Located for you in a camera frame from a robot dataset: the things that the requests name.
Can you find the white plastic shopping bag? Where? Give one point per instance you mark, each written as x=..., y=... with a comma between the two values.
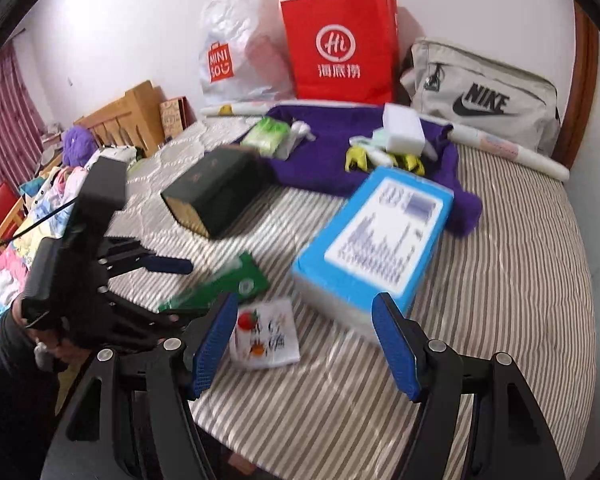
x=250, y=50

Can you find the red paper shopping bag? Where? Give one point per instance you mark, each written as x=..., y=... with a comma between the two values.
x=305, y=25

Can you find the rolled white printed paper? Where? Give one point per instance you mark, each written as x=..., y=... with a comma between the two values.
x=510, y=152

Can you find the blue tissue pack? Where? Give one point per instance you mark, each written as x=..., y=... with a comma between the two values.
x=380, y=240

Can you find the red chair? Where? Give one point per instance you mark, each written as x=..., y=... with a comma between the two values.
x=2, y=200

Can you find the wooden headboard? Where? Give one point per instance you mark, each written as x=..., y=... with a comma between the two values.
x=130, y=110

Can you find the brown patterned box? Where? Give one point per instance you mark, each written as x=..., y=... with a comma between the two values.
x=172, y=117

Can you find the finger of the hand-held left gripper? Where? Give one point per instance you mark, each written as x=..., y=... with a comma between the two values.
x=170, y=264
x=150, y=317

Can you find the white foam block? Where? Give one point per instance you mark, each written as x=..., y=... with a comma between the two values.
x=402, y=125

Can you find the person's left forearm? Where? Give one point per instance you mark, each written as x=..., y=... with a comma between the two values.
x=15, y=410

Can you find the striped quilted mattress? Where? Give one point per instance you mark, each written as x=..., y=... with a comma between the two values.
x=505, y=285

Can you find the dark green box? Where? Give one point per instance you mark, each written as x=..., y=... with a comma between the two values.
x=215, y=195

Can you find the red striped curtain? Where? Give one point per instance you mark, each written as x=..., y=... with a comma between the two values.
x=5, y=110

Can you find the pile of colourful clothes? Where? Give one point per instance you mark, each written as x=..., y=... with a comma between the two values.
x=55, y=185

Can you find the green wet wipes pack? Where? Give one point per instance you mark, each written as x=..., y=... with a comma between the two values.
x=267, y=135

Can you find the small white plastic item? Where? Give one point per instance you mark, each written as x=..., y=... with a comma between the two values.
x=297, y=130

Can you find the purple fleece cloth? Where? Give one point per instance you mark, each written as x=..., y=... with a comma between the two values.
x=320, y=170

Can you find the purple plush toy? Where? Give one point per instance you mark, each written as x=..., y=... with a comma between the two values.
x=77, y=145

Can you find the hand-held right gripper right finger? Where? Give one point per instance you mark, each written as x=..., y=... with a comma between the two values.
x=397, y=350

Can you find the brown wooden frame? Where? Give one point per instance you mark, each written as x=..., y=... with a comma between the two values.
x=585, y=70

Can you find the grey canvas shoulder bag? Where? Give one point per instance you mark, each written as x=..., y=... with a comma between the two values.
x=530, y=120

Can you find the green foil packet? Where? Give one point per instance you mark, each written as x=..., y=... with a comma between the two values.
x=230, y=280

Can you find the person's left hand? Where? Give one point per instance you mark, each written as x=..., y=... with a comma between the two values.
x=45, y=352

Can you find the yellow black patterned cloth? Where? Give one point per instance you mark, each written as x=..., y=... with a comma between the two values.
x=357, y=160
x=410, y=164

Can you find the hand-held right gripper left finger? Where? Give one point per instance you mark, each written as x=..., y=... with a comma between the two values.
x=210, y=350

